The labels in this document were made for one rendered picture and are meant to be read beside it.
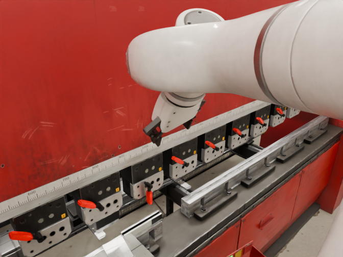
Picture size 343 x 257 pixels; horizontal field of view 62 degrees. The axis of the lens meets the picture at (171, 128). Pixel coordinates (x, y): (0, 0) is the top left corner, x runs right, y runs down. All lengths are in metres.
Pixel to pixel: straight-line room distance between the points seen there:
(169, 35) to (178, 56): 0.03
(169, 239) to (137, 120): 0.65
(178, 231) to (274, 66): 1.27
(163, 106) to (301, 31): 0.39
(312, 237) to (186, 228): 1.63
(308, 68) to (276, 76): 0.03
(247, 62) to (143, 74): 0.17
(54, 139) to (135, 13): 0.44
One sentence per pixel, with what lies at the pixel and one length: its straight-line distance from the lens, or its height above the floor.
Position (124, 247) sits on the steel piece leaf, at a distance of 1.23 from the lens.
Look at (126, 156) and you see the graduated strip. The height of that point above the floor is 1.39.
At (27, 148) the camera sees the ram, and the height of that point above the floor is 1.53.
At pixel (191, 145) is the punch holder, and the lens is 1.24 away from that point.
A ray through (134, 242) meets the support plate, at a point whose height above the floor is 1.00.
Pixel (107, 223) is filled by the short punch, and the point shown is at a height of 1.11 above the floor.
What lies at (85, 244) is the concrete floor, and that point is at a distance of 2.67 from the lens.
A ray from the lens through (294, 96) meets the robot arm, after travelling 0.23.
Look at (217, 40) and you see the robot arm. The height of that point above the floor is 1.86.
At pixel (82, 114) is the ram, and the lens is 0.88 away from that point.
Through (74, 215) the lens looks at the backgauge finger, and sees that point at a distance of 1.36.
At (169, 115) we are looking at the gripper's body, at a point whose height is 1.69.
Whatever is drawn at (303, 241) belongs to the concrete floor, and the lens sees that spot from 2.82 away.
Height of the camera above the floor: 1.91
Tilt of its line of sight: 26 degrees down
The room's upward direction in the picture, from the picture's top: straight up
